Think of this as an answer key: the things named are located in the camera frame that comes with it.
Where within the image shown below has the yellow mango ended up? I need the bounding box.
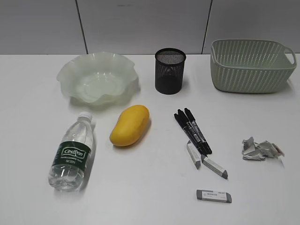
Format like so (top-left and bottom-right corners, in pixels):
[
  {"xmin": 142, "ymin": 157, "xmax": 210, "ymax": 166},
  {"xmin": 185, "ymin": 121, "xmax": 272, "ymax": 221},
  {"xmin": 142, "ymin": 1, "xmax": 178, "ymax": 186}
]
[{"xmin": 110, "ymin": 105, "xmax": 150, "ymax": 147}]

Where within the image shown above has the black marker pen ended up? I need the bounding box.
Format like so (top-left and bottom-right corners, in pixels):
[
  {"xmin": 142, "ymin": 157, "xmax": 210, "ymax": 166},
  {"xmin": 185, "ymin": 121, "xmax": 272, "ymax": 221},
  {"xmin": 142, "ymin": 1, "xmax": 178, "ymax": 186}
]
[
  {"xmin": 178, "ymin": 109, "xmax": 210, "ymax": 155},
  {"xmin": 184, "ymin": 108, "xmax": 212, "ymax": 154},
  {"xmin": 174, "ymin": 113, "xmax": 207, "ymax": 156}
]

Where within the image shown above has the grey white eraser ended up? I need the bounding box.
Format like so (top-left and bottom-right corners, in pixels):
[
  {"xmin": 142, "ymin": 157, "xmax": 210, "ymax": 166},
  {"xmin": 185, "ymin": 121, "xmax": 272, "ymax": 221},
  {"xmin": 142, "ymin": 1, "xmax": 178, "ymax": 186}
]
[
  {"xmin": 187, "ymin": 140, "xmax": 201, "ymax": 169},
  {"xmin": 201, "ymin": 155, "xmax": 228, "ymax": 179},
  {"xmin": 196, "ymin": 189, "xmax": 232, "ymax": 203}
]

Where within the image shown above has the clear water bottle green label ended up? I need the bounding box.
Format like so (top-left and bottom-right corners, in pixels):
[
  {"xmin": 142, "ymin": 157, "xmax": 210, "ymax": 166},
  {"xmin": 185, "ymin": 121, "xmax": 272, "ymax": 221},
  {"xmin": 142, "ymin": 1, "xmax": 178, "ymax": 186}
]
[{"xmin": 48, "ymin": 112, "xmax": 94, "ymax": 191}]

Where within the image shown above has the waste paper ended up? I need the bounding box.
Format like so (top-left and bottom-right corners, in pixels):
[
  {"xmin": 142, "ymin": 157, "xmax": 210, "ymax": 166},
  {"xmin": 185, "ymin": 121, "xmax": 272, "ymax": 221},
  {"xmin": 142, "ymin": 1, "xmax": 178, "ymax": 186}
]
[{"xmin": 241, "ymin": 137, "xmax": 285, "ymax": 161}]

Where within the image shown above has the black mesh pen holder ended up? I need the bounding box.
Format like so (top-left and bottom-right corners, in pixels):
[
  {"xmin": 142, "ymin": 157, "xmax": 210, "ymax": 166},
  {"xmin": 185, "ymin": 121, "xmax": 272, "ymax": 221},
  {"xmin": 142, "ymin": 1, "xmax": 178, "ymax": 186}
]
[{"xmin": 155, "ymin": 48, "xmax": 186, "ymax": 95}]

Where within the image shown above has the frosted green wavy glass plate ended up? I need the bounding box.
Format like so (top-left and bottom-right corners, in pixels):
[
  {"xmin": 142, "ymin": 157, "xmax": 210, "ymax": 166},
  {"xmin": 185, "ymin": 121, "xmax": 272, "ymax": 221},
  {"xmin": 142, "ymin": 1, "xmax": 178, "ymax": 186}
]
[{"xmin": 56, "ymin": 52, "xmax": 138, "ymax": 105}]

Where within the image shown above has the light green plastic basket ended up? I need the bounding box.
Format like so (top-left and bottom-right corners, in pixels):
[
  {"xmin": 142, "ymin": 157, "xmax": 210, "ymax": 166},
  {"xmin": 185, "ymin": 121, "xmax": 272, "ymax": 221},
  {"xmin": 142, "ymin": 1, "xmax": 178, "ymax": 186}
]
[{"xmin": 210, "ymin": 39, "xmax": 297, "ymax": 94}]

